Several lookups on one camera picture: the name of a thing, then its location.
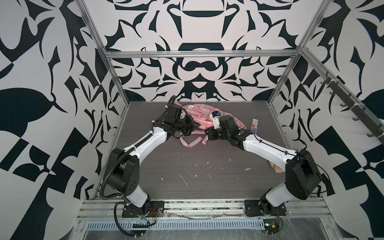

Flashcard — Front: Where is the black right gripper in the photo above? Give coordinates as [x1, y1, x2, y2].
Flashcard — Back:
[205, 125, 233, 142]

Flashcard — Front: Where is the pink student backpack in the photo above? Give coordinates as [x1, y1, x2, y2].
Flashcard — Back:
[180, 104, 246, 148]

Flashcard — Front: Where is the peach pencil pouch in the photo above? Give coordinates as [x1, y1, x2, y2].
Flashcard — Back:
[270, 162, 285, 174]

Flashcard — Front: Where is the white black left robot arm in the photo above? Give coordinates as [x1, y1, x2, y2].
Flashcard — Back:
[99, 104, 200, 216]

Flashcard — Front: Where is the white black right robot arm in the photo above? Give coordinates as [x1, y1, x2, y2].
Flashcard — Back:
[206, 113, 322, 217]

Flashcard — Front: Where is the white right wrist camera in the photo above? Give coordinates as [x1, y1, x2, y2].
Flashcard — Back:
[211, 111, 221, 130]

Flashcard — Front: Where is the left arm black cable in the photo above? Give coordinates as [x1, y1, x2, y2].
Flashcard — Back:
[112, 200, 157, 238]

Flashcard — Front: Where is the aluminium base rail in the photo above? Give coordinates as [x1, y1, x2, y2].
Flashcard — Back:
[76, 198, 332, 231]

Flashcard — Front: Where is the black wall hook rail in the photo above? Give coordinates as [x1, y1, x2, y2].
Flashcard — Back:
[320, 72, 384, 143]

